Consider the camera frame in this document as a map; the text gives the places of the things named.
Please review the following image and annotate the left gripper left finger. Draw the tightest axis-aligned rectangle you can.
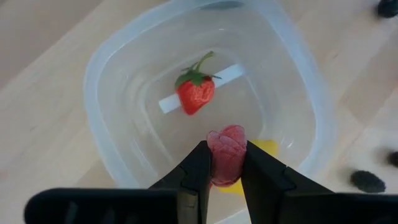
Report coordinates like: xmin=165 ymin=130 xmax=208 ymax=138
xmin=24 ymin=140 xmax=213 ymax=224

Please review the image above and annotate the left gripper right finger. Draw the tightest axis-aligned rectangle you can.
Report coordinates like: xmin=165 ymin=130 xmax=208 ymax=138
xmin=241 ymin=140 xmax=398 ymax=224

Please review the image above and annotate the yellow toy lemon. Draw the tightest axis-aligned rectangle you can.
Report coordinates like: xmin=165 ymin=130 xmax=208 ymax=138
xmin=219 ymin=139 xmax=280 ymax=196

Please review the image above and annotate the pink toy raspberry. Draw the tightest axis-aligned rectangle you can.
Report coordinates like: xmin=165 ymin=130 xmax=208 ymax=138
xmin=206 ymin=124 xmax=248 ymax=187

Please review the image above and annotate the clear plastic tupperware container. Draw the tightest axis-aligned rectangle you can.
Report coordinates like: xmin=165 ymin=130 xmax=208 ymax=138
xmin=83 ymin=0 xmax=340 ymax=224

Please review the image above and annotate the black toy blackberry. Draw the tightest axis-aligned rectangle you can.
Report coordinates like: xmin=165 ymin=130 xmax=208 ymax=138
xmin=349 ymin=169 xmax=387 ymax=194

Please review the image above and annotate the red strawberry with green stem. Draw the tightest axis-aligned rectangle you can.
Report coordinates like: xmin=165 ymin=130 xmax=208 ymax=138
xmin=174 ymin=50 xmax=223 ymax=116

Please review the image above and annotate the dark cherry with stem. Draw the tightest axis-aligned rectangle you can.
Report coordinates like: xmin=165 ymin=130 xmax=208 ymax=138
xmin=376 ymin=0 xmax=398 ymax=19
xmin=387 ymin=151 xmax=398 ymax=169

